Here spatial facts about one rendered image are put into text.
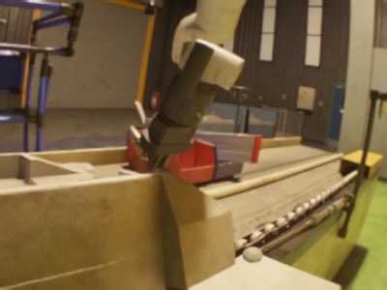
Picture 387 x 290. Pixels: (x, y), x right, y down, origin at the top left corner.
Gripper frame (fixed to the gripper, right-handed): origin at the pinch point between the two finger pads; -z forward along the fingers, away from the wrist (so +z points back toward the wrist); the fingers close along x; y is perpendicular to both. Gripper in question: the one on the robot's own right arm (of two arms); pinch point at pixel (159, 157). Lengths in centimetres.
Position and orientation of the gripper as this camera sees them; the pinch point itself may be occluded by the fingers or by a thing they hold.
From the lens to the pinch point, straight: 62.0
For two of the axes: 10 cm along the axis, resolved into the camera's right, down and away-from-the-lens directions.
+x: -7.1, 0.5, -7.0
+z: 4.1, -7.9, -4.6
